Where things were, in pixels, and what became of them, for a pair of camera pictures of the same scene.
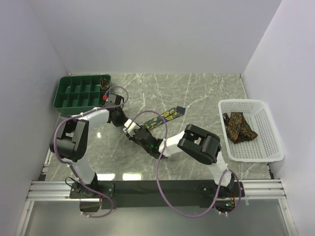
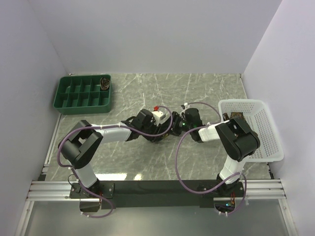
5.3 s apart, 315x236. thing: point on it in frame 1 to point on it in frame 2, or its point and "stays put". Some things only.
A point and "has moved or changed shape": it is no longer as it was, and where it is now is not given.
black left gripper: [124, 118] to [156, 129]
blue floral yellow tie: [179, 110] has moved or changed shape
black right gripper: [131, 136] to [176, 117]
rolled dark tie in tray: [104, 83] stays put
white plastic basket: [267, 146] stays put
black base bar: [155, 194] stays put
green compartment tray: [74, 94] stays put
